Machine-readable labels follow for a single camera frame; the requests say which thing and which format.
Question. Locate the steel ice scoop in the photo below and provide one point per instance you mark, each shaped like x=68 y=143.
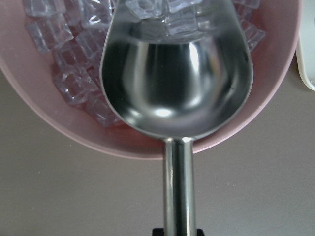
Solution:
x=177 y=89

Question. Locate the pink bowl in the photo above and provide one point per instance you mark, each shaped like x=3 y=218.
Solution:
x=30 y=74

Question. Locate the pile of clear ice cubes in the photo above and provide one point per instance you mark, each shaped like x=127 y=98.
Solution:
x=74 y=31

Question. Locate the cream serving tray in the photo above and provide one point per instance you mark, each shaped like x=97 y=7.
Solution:
x=305 y=50

